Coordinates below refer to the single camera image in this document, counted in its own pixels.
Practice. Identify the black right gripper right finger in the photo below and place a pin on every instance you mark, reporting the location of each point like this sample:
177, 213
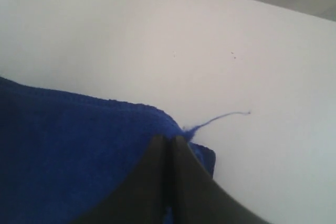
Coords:
196, 197

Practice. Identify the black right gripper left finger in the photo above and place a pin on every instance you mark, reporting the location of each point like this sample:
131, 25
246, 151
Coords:
143, 196

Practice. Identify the blue towel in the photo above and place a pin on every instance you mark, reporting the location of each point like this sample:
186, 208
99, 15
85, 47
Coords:
63, 152

